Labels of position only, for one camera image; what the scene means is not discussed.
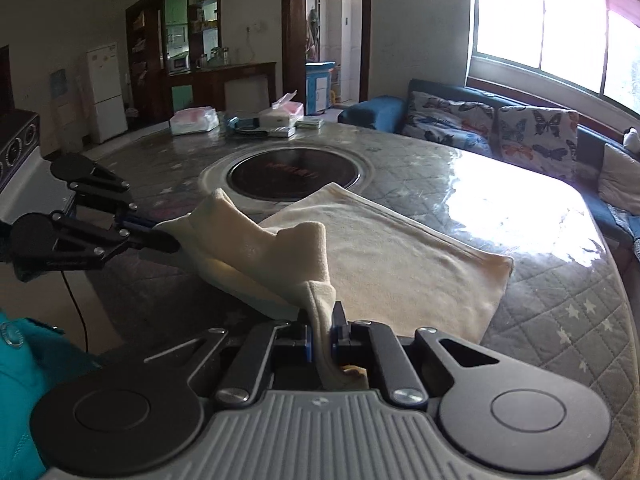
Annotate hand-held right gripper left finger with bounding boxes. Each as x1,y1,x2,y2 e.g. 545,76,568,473
144,309,321,406

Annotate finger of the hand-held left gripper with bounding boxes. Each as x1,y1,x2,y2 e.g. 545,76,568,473
49,211,182,272
67,164,157,226

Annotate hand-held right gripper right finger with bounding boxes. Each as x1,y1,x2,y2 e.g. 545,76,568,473
330,302,501,406

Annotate cream fleece garment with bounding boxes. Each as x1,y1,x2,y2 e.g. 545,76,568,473
154,182,516,392

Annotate black appliance with knobs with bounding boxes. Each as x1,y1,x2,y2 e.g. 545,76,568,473
0,109,41,196

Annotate white refrigerator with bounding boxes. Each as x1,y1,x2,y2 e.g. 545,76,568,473
85,43,129,144

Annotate water dispenser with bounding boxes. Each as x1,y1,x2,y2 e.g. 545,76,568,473
49,68,84,126

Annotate white and pink tissue bundle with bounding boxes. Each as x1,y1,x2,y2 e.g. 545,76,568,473
169,107,221,136

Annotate person's teal jacket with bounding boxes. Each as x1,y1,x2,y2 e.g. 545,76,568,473
0,309,103,480

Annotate dark wooden cabinet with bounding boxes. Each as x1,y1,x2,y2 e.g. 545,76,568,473
124,0,279,122

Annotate round black induction cooktop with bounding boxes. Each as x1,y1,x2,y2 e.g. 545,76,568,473
225,147,362,204

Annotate pink tissue pack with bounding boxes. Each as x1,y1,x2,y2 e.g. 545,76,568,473
271,92,305,114

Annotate blue sofa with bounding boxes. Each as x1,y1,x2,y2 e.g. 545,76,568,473
337,78,640,263

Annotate blue toy cabinet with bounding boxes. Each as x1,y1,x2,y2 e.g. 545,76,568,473
305,61,336,116

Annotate flat butterfly print pillow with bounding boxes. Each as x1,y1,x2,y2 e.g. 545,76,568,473
402,91,501,157

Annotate upright butterfly print pillow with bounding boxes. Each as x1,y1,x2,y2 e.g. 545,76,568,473
494,106,580,184

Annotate grey pillow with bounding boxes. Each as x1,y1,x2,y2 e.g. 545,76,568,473
597,143,640,217

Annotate window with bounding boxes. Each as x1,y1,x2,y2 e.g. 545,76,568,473
467,0,640,112

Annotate black cable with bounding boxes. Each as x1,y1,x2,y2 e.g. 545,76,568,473
61,269,94,357

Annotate dark wooden door frame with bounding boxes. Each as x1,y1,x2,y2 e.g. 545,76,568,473
281,0,372,112

